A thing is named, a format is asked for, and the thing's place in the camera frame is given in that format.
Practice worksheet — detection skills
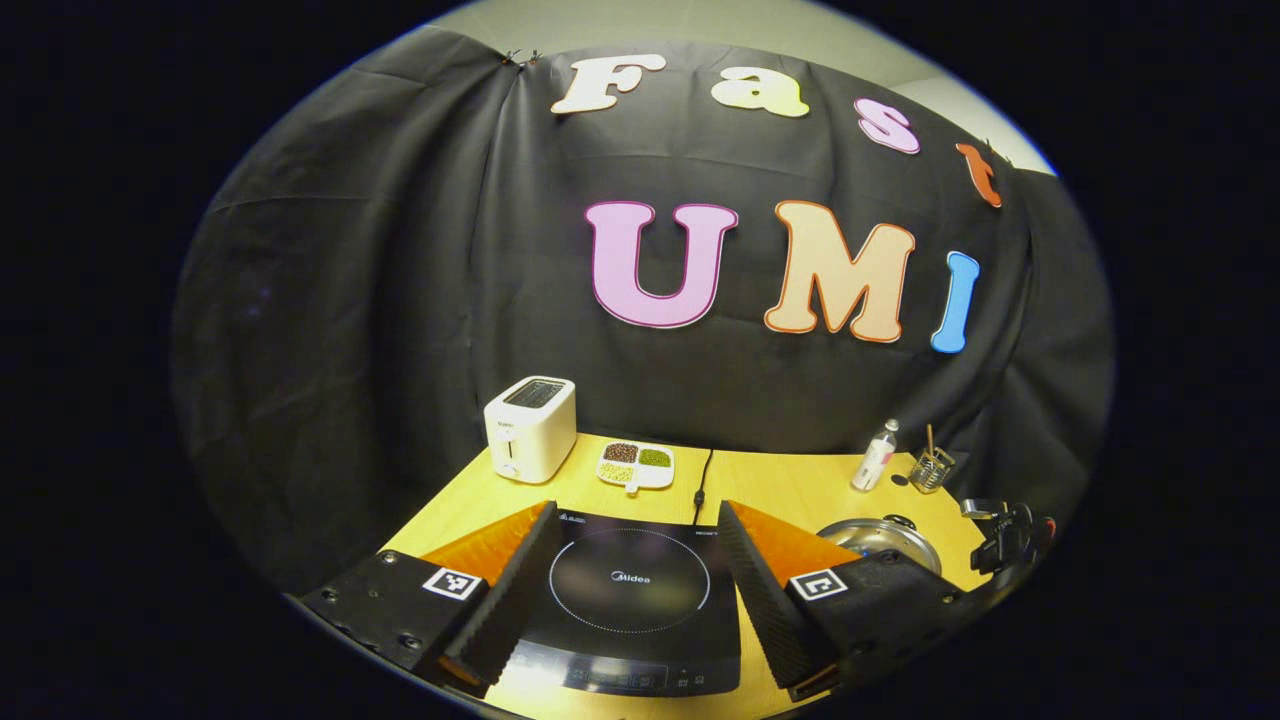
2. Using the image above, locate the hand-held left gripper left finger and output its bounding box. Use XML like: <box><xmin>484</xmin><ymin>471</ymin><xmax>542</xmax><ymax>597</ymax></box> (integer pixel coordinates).
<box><xmin>297</xmin><ymin>500</ymin><xmax>566</xmax><ymax>699</ymax></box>

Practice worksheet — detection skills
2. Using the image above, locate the clear ribbed holder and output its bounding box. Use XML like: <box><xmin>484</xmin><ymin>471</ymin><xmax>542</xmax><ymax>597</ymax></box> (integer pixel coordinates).
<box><xmin>908</xmin><ymin>447</ymin><xmax>956</xmax><ymax>495</ymax></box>

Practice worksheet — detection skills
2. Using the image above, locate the steel pot with black handles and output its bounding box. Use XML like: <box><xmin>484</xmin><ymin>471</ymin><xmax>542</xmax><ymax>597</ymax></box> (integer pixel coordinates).
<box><xmin>815</xmin><ymin>514</ymin><xmax>943</xmax><ymax>577</ymax></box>

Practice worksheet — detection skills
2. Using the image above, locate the black backdrop cloth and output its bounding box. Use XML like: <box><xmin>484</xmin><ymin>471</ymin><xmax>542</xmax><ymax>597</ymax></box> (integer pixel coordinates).
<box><xmin>170</xmin><ymin>25</ymin><xmax>1116</xmax><ymax>591</ymax></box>

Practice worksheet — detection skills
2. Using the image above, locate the white divided dish of beans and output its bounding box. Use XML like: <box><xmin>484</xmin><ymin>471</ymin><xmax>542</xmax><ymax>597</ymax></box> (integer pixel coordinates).
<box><xmin>597</xmin><ymin>441</ymin><xmax>676</xmax><ymax>496</ymax></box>

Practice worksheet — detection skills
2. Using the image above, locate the clear bottle with pink label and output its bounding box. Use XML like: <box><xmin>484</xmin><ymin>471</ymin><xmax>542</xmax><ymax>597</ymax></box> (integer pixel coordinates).
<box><xmin>851</xmin><ymin>419</ymin><xmax>900</xmax><ymax>493</ymax></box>

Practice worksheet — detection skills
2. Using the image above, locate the black induction cooktop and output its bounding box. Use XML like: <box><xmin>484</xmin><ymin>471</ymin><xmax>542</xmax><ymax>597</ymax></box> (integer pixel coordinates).
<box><xmin>500</xmin><ymin>510</ymin><xmax>743</xmax><ymax>698</ymax></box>

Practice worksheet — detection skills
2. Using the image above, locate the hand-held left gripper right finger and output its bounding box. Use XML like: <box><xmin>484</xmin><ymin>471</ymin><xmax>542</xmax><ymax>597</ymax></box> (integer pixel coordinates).
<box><xmin>717</xmin><ymin>500</ymin><xmax>976</xmax><ymax>703</ymax></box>

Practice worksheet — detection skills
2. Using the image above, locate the white toaster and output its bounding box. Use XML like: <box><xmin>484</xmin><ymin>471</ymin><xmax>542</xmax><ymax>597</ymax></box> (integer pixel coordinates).
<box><xmin>484</xmin><ymin>375</ymin><xmax>578</xmax><ymax>485</ymax></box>

